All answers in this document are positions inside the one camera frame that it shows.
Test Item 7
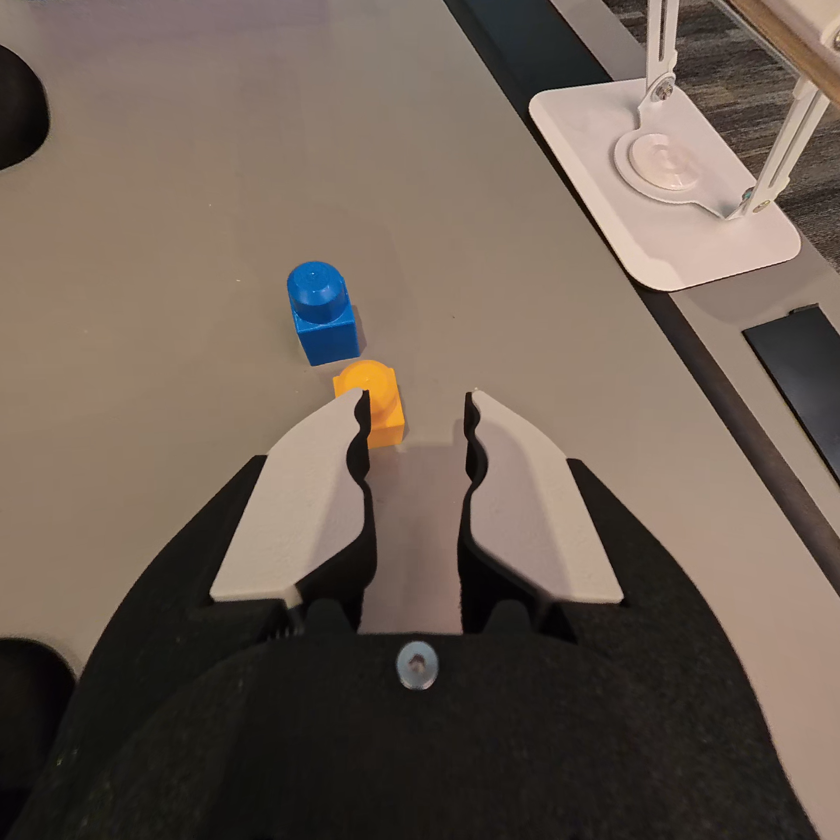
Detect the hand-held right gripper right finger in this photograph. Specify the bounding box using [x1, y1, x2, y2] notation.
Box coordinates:
[457, 390, 626, 634]

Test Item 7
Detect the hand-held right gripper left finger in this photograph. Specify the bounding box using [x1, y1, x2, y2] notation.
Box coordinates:
[210, 387, 378, 634]

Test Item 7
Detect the yellow mega block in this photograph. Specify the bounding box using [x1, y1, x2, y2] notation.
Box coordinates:
[332, 360, 406, 450]

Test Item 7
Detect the blue mega block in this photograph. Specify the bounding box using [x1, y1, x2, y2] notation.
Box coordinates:
[286, 260, 358, 367]

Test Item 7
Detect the black flat plate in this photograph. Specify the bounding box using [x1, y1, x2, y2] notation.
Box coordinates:
[742, 305, 840, 487]

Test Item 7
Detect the grey desk rail strip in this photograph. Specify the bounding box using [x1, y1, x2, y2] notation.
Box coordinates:
[640, 289, 840, 581]

